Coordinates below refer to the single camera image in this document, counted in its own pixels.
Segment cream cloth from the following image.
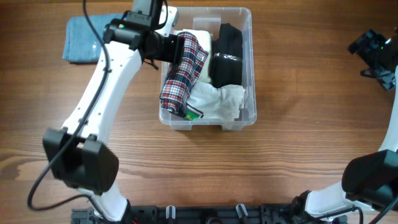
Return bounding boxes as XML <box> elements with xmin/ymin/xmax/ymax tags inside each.
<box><xmin>174</xmin><ymin>29</ymin><xmax>212</xmax><ymax>83</ymax></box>

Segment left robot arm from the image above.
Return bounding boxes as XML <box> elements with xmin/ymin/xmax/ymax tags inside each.
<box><xmin>43</xmin><ymin>1</ymin><xmax>183</xmax><ymax>223</ymax></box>

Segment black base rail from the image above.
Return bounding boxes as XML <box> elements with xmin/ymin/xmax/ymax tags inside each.
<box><xmin>70</xmin><ymin>203</ymin><xmax>349</xmax><ymax>224</ymax></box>

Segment white printed t-shirt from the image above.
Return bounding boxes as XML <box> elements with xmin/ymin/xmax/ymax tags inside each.
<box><xmin>184</xmin><ymin>82</ymin><xmax>245</xmax><ymax>121</ymax></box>

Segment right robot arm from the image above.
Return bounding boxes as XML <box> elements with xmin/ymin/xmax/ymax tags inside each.
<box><xmin>285</xmin><ymin>29</ymin><xmax>397</xmax><ymax>224</ymax></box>

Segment blue denim jeans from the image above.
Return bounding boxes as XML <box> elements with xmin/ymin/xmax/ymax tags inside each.
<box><xmin>62</xmin><ymin>14</ymin><xmax>122</xmax><ymax>63</ymax></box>

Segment black garment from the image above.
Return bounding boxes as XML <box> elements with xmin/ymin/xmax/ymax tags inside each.
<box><xmin>210</xmin><ymin>23</ymin><xmax>243</xmax><ymax>88</ymax></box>

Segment plaid flannel cloth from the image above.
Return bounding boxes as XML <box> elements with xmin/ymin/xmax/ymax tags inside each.
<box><xmin>159</xmin><ymin>31</ymin><xmax>209</xmax><ymax>118</ymax></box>

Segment clear plastic storage bin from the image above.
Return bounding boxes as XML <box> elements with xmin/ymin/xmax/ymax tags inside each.
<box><xmin>159</xmin><ymin>6</ymin><xmax>257</xmax><ymax>131</ymax></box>

